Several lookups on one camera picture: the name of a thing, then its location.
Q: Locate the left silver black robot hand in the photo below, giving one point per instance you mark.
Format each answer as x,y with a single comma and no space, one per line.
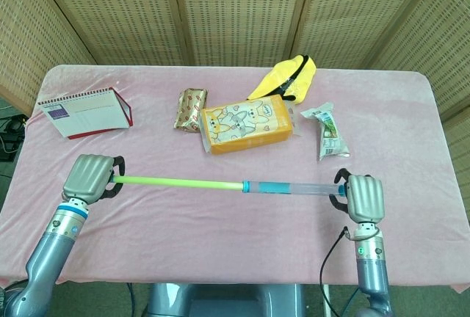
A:
88,179

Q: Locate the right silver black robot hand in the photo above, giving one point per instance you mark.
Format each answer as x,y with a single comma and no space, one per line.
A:
367,199

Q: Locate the clear tube with blue liquid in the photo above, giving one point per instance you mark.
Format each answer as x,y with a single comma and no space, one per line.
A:
312,188

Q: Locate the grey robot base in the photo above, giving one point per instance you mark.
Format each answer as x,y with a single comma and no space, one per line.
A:
227,300

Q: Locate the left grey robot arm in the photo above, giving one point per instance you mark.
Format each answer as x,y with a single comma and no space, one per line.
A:
51,251

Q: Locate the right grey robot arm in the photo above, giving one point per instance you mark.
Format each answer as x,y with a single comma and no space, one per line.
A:
372,265

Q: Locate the red white desk calendar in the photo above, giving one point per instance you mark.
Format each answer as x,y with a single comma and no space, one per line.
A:
88,115

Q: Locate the white green snack packet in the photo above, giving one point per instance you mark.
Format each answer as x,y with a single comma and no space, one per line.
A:
330,133

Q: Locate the white table leg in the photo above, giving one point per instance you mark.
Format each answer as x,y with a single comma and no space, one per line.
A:
326,300

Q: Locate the gold red snack packet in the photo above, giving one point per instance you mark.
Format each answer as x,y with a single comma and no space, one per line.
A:
191,109

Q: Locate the orange bunny tissue pack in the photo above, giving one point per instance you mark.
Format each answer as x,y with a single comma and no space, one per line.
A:
246,126

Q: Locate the pink tablecloth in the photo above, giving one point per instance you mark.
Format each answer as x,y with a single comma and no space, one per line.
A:
220,240

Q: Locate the bamboo folding screen panel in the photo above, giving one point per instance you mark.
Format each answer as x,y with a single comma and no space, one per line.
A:
440,38
238,12
22,38
110,12
349,12

